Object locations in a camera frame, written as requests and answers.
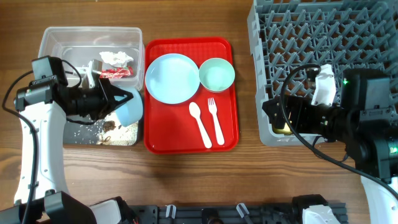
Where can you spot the white napkin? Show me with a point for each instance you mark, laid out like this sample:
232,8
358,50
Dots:
120,59

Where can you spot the small light blue bowl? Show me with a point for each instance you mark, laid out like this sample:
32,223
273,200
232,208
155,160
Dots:
132,111

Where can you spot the food scraps and rice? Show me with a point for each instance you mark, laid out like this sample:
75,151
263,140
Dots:
108,131

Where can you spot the red serving tray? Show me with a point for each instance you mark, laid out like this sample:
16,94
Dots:
170,129

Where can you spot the grey dishwasher rack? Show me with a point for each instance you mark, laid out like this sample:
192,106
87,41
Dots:
345,34

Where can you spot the yellow plastic cup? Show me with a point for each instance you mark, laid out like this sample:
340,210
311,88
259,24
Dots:
285,130

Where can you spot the black food waste tray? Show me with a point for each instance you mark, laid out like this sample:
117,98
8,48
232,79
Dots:
119,128

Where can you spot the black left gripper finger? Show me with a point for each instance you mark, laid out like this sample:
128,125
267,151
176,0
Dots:
111,90
119,105

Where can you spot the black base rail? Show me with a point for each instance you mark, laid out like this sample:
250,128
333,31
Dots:
302,209

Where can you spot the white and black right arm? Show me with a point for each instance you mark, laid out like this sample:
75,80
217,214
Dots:
362,121

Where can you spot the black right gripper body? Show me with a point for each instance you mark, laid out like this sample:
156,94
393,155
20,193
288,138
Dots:
326,121

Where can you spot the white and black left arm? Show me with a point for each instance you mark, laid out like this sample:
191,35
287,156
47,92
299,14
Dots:
43,107

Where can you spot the light blue plate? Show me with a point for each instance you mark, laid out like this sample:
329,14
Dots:
172,78

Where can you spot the red snack wrapper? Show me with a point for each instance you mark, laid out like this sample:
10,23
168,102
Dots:
119,72

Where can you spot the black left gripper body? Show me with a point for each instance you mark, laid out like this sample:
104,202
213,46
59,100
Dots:
94,101

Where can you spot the white plastic spoon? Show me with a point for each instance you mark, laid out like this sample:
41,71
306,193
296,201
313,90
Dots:
195,112

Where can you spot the mint green bowl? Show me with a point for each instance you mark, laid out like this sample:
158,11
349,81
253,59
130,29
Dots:
216,74

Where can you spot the white plastic fork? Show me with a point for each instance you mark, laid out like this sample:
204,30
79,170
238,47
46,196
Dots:
213,110

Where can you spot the clear plastic waste bin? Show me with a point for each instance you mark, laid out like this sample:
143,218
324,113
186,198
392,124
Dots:
80,45

